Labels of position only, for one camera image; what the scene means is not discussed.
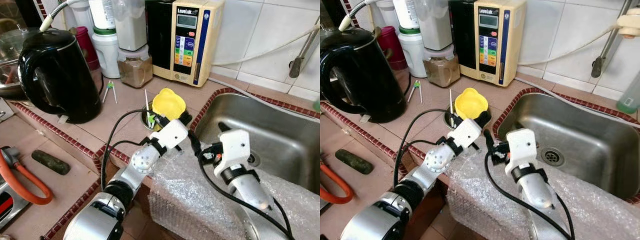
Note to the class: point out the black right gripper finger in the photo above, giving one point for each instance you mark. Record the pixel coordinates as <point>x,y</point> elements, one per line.
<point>488,140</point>
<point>224,129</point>
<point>195,142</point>

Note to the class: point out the maroon plastic cup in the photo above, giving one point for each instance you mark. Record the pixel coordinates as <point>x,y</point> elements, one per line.
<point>86,47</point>
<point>392,47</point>

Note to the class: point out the white bottle green band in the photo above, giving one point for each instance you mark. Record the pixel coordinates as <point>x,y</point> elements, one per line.
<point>412,55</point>
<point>107,55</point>

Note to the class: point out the clear bubble wrap sheet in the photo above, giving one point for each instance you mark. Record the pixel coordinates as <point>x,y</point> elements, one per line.
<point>600,215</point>
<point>190,200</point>

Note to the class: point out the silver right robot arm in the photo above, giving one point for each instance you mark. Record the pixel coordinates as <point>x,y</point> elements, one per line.
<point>250,192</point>
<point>532,190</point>

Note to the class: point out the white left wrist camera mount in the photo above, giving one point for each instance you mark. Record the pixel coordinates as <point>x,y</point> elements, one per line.
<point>172,132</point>
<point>467,132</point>

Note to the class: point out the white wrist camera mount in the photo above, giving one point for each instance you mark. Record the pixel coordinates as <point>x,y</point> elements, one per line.
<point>235,147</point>
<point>172,132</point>
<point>467,132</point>
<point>522,145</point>

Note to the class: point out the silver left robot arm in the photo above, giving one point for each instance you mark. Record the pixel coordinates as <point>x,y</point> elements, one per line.
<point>100,220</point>
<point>380,220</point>

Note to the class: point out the clear jar brown powder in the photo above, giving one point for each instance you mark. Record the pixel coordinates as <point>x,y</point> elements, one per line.
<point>441,72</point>
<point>135,72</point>

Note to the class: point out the yellow plastic cup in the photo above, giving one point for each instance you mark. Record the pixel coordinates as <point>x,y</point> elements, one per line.
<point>169,102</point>
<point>471,102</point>

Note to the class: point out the thin white plastic stick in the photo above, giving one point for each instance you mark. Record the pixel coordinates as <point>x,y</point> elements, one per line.
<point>146,100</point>
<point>451,100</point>

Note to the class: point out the black electric kettle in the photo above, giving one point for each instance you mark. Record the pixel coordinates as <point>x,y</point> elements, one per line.
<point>360,80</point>
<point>60,80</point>

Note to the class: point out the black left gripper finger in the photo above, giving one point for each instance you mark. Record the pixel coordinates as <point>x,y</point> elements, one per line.
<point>455,121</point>
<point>483,118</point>
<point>185,119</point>
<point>156,121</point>

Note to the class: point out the dark oblong block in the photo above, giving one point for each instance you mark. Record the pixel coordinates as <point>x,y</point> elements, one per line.
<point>354,161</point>
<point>50,162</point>

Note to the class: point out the small steel bowl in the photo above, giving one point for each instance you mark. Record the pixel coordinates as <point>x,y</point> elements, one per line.
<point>447,117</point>
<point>145,120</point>

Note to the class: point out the steel tap cream head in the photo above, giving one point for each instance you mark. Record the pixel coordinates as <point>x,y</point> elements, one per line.
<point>300,60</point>
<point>630,25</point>

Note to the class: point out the cream water ionizer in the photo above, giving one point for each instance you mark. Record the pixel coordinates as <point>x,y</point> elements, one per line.
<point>512,45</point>
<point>207,45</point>

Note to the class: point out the small white green tongs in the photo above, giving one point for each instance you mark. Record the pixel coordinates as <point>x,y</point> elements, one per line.
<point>111,86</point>
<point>416,85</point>

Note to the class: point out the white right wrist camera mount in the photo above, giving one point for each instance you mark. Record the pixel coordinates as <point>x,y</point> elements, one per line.
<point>235,147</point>
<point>522,145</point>

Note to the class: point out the white translucent filter canister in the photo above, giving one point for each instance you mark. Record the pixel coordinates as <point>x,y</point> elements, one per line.
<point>131,27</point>
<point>435,27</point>

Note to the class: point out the steel red gas stove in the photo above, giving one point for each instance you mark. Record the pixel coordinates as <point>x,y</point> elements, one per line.
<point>7,205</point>

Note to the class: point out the steel sink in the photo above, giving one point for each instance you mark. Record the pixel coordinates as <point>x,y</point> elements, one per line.
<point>590,130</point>
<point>280,130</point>

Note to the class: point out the steel stockpot with lid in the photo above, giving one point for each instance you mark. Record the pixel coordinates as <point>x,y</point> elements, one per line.
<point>10,55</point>

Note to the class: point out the clear soap bottle blue cap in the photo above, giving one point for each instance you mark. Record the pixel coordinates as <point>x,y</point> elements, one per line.
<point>630,97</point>

